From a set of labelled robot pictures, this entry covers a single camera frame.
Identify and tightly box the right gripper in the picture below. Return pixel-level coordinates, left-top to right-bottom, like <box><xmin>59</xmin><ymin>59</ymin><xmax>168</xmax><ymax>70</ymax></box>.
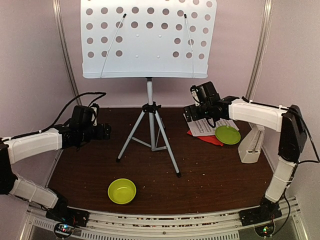
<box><xmin>184</xmin><ymin>102</ymin><xmax>212</xmax><ymax>122</ymax></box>

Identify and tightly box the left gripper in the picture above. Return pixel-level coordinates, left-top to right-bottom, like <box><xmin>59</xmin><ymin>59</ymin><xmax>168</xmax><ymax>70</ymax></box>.
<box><xmin>79</xmin><ymin>122</ymin><xmax>111</xmax><ymax>142</ymax></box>

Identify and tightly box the white sheet music page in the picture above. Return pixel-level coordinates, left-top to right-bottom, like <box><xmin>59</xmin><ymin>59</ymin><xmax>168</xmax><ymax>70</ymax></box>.
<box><xmin>183</xmin><ymin>113</ymin><xmax>240</xmax><ymax>138</ymax></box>

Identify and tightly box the light blue music stand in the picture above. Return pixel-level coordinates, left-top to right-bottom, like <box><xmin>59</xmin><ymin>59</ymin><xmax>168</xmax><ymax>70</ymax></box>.
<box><xmin>79</xmin><ymin>0</ymin><xmax>217</xmax><ymax>178</ymax></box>

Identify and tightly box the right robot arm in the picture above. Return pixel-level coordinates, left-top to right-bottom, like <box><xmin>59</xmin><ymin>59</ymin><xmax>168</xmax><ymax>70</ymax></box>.
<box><xmin>181</xmin><ymin>81</ymin><xmax>320</xmax><ymax>218</ymax></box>

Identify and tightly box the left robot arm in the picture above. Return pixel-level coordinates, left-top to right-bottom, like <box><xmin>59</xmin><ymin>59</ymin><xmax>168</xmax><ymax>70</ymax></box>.
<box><xmin>0</xmin><ymin>91</ymin><xmax>111</xmax><ymax>222</ymax></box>

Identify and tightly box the red paper sheet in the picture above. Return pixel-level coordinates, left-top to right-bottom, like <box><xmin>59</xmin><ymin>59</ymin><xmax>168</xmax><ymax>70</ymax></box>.
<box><xmin>195</xmin><ymin>135</ymin><xmax>224</xmax><ymax>147</ymax></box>

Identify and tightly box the green plate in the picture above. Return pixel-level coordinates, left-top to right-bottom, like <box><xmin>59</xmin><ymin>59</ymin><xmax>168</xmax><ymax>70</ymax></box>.
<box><xmin>215</xmin><ymin>125</ymin><xmax>241</xmax><ymax>145</ymax></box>

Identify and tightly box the white metronome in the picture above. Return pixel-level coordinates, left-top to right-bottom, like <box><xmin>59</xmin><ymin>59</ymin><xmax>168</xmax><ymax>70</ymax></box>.
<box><xmin>238</xmin><ymin>125</ymin><xmax>265</xmax><ymax>164</ymax></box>

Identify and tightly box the green bowl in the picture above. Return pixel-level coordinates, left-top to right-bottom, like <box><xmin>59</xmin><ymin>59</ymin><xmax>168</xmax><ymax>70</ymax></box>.
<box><xmin>107</xmin><ymin>178</ymin><xmax>137</xmax><ymax>205</ymax></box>

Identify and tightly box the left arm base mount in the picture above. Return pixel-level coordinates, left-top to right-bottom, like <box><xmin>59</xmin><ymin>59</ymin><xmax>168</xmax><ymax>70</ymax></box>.
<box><xmin>39</xmin><ymin>193</ymin><xmax>90</xmax><ymax>240</ymax></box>

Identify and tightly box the right aluminium frame post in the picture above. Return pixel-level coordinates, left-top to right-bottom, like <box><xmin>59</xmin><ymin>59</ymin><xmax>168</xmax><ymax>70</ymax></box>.
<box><xmin>245</xmin><ymin>0</ymin><xmax>273</xmax><ymax>100</ymax></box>

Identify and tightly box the aluminium frame post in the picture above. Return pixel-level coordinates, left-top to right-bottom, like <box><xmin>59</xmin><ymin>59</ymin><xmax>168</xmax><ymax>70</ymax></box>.
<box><xmin>52</xmin><ymin>0</ymin><xmax>80</xmax><ymax>97</ymax></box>
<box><xmin>245</xmin><ymin>0</ymin><xmax>273</xmax><ymax>100</ymax></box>

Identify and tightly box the front aluminium rail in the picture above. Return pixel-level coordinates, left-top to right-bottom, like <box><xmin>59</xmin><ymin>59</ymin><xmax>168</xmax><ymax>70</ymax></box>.
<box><xmin>24</xmin><ymin>196</ymin><xmax>301</xmax><ymax>240</ymax></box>

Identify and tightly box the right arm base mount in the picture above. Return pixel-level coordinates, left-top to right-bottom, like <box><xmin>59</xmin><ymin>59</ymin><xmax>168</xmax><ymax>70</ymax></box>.
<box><xmin>238</xmin><ymin>197</ymin><xmax>282</xmax><ymax>238</ymax></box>

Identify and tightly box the left aluminium frame post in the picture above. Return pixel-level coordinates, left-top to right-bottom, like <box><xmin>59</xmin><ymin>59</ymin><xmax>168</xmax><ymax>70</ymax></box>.
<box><xmin>52</xmin><ymin>0</ymin><xmax>80</xmax><ymax>97</ymax></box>

